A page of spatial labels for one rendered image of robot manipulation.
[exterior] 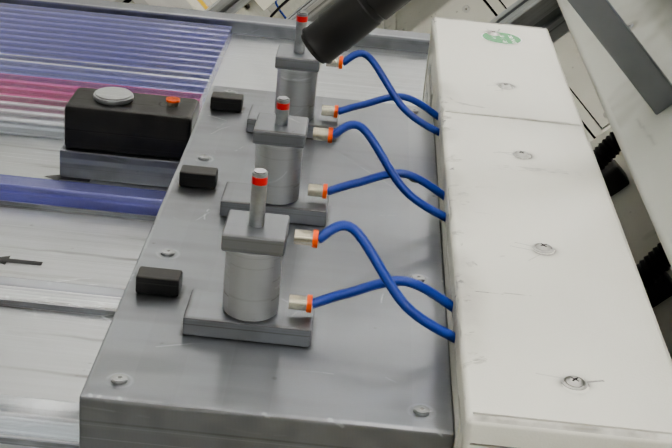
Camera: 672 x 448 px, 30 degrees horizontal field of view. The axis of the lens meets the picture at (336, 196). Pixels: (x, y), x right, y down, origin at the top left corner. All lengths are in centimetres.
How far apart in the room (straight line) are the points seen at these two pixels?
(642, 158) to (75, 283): 29
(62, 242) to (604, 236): 29
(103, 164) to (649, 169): 33
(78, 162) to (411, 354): 33
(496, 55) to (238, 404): 41
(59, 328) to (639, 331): 27
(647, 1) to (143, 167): 33
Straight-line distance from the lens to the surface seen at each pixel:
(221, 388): 46
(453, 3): 185
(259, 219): 48
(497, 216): 57
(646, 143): 64
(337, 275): 55
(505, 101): 72
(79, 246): 69
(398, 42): 106
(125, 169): 76
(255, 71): 98
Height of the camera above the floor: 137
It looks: 17 degrees down
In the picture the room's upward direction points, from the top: 53 degrees clockwise
